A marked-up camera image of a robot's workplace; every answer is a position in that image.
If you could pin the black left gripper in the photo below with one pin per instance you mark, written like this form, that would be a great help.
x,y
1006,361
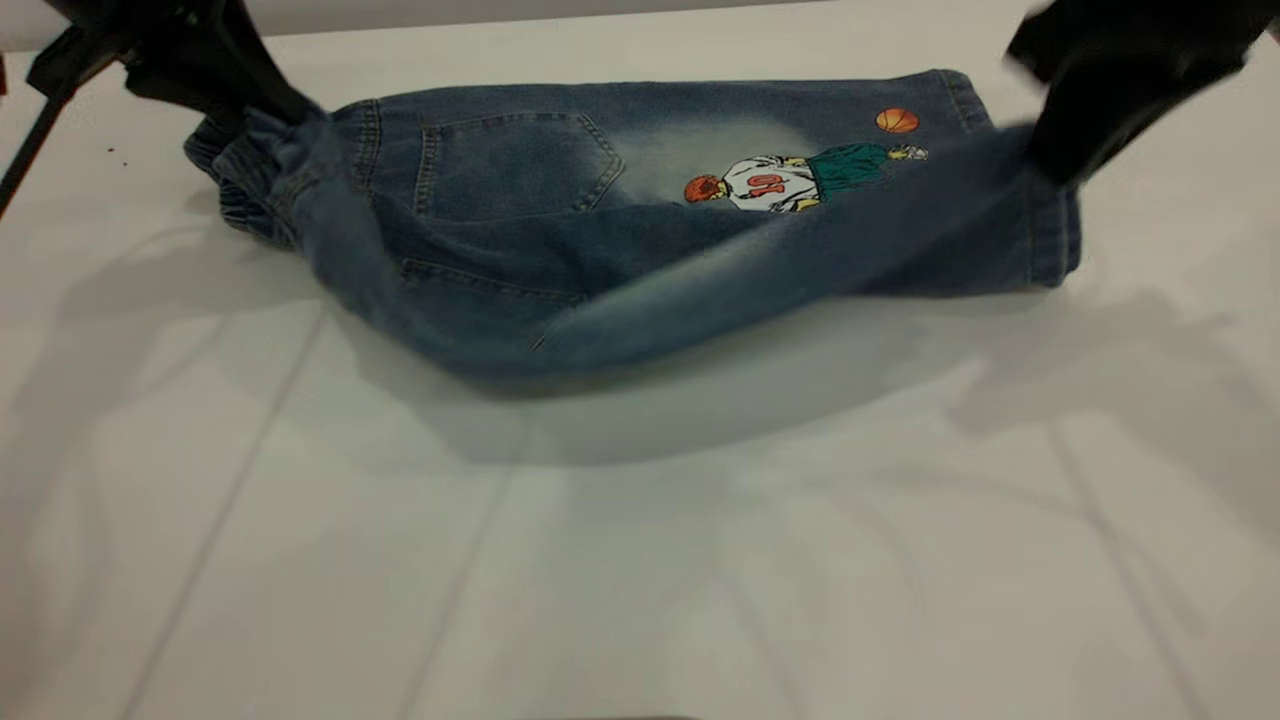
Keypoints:
x,y
170,45

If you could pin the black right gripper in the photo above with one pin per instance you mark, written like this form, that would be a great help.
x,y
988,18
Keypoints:
x,y
1140,40

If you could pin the blue denim shorts with print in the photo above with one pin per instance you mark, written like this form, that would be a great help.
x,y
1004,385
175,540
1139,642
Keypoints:
x,y
500,170

